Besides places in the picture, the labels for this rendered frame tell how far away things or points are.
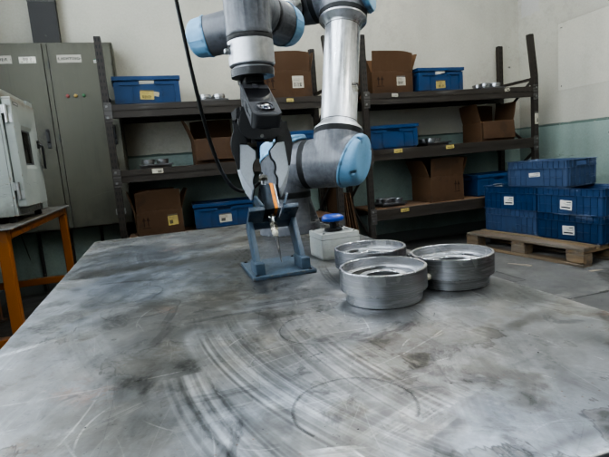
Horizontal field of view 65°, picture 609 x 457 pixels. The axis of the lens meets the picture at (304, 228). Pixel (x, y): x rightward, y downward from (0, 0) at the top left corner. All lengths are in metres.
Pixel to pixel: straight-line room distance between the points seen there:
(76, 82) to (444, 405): 4.24
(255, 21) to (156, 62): 3.90
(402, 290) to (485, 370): 0.16
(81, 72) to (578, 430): 4.31
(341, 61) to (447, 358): 0.85
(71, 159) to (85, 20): 1.21
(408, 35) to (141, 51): 2.64
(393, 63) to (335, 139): 3.62
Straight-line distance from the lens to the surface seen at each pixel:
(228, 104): 4.06
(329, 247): 0.82
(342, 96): 1.13
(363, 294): 0.55
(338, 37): 1.19
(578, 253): 4.15
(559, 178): 4.41
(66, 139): 4.41
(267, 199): 0.77
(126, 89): 4.14
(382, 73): 4.60
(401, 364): 0.42
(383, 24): 5.32
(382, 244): 0.76
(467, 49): 5.77
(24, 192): 2.72
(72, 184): 4.40
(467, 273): 0.61
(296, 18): 0.93
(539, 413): 0.37
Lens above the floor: 0.98
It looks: 8 degrees down
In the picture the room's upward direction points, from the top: 5 degrees counter-clockwise
